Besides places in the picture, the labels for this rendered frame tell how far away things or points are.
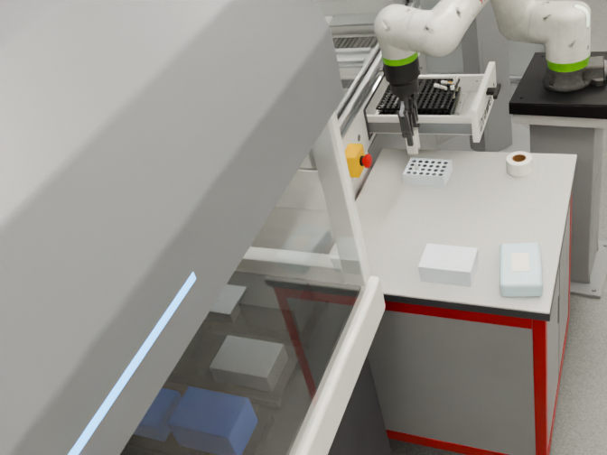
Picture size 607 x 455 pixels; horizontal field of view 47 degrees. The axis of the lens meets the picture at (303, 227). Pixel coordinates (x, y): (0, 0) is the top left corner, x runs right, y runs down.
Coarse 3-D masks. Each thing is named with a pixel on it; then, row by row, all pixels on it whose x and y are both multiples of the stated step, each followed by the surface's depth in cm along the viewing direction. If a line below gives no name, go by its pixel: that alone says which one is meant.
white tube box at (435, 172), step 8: (416, 160) 208; (424, 160) 207; (432, 160) 206; (440, 160) 205; (448, 160) 204; (408, 168) 206; (424, 168) 204; (432, 168) 203; (440, 168) 202; (448, 168) 201; (408, 176) 203; (416, 176) 202; (424, 176) 201; (432, 176) 200; (440, 176) 199; (448, 176) 202; (408, 184) 205; (416, 184) 204; (424, 184) 203; (432, 184) 202; (440, 184) 201
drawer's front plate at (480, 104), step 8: (488, 64) 216; (488, 72) 212; (488, 80) 209; (480, 88) 205; (480, 96) 202; (488, 96) 210; (480, 104) 200; (472, 112) 198; (480, 112) 201; (488, 112) 212; (472, 120) 199; (480, 120) 202; (472, 128) 201; (480, 128) 203; (472, 136) 203; (480, 136) 204
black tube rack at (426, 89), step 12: (420, 84) 221; (432, 84) 220; (384, 96) 220; (396, 96) 218; (420, 96) 215; (432, 96) 214; (444, 96) 212; (456, 96) 216; (384, 108) 215; (396, 108) 213; (420, 108) 210; (432, 108) 208
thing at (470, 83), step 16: (384, 80) 231; (464, 80) 221; (480, 80) 219; (368, 112) 219; (464, 112) 215; (384, 128) 214; (400, 128) 212; (432, 128) 208; (448, 128) 206; (464, 128) 204
